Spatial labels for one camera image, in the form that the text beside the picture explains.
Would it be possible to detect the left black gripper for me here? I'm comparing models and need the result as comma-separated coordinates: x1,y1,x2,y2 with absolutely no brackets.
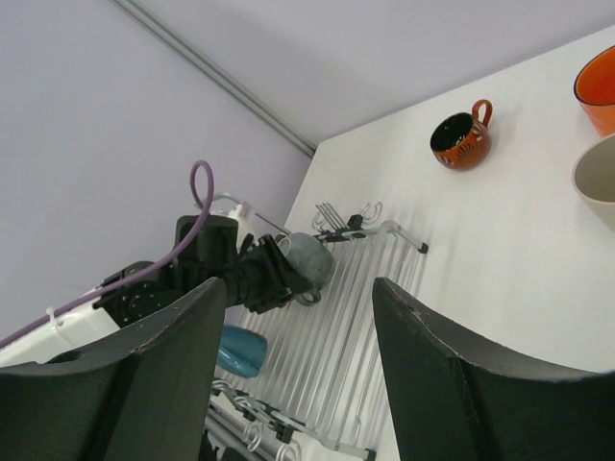
225,234,316,314

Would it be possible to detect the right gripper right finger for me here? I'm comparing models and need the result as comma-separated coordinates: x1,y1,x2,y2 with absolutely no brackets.
372,278,614,460

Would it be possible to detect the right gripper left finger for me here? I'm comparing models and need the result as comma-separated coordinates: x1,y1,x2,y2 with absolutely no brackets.
1,279,227,460

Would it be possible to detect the grey glazed mug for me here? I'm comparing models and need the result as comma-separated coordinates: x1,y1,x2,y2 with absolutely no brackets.
277,232,335,306

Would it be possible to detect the blue speckled mug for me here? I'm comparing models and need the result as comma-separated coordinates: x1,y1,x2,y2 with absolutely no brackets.
217,324,268,378

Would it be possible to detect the small brown patterned cup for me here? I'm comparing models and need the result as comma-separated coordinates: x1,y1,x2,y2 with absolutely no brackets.
430,99,493,170

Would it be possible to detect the beige handleless cup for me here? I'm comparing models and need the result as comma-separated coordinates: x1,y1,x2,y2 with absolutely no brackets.
572,134,614,231

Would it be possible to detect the orange mug black handle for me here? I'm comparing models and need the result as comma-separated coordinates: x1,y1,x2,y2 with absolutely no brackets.
573,46,615,137

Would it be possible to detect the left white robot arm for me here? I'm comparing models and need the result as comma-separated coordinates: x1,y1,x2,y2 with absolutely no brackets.
1,215,316,367

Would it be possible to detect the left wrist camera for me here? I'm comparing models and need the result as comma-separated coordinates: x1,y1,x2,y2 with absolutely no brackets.
212,204,256,251

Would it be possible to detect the white wire dish rack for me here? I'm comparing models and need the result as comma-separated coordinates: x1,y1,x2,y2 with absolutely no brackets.
206,201,427,460

